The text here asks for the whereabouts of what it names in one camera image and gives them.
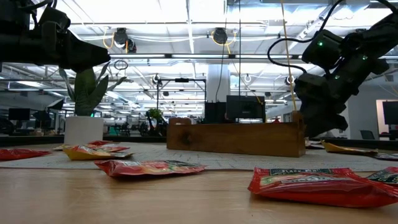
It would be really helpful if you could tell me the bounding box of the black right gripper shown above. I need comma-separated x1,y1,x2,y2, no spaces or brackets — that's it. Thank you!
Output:
298,62,361,138

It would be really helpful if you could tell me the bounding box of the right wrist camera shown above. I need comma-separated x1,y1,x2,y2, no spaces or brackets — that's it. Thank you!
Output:
294,72,315,94

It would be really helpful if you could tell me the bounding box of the black frame rig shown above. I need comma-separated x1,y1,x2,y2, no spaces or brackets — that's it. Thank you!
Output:
156,77,207,110

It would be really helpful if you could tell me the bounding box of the black cable reel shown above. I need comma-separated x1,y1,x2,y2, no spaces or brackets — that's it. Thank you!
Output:
112,27,137,54
212,27,229,45

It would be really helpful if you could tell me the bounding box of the black computer tower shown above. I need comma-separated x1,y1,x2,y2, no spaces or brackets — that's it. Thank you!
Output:
204,101,227,124

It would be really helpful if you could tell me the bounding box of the wooden tea box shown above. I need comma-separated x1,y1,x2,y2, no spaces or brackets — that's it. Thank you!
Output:
166,111,307,158

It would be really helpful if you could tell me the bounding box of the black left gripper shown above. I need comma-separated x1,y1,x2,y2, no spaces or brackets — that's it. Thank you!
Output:
40,21,112,73

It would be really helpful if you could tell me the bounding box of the dark office chair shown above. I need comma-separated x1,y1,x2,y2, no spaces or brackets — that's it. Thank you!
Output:
359,129,376,141

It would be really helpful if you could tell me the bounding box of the yellow hanging cable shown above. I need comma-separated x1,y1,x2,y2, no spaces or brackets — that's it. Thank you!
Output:
280,0,298,112

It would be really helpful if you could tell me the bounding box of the small green plant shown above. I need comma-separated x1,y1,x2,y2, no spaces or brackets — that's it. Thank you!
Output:
147,108,164,122

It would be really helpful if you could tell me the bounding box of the black right camera cable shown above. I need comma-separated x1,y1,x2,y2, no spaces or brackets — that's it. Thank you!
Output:
267,0,346,74

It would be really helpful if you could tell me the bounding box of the green snake plant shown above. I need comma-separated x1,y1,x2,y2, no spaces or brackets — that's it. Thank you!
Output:
58,60,128,118

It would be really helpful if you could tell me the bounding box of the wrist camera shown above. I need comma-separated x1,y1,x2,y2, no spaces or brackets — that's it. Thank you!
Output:
294,72,315,94
39,6,72,32

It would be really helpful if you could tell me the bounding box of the grey woven placemat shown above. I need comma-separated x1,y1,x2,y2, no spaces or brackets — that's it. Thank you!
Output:
0,142,398,172

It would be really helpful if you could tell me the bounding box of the white building column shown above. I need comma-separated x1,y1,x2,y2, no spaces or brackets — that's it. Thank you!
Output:
206,63,231,103

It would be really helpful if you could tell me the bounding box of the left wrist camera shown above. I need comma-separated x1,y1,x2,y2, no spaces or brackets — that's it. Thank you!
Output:
39,6,72,32

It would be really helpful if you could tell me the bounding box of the white plant pot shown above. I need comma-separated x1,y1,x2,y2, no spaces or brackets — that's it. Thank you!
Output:
63,116,105,146

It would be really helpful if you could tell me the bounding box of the black hanging cable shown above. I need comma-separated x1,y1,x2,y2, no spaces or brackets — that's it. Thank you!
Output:
238,0,242,97

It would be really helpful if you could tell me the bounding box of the yellow tea packet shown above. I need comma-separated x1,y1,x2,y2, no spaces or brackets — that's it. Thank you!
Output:
63,145,135,161
320,139,379,156

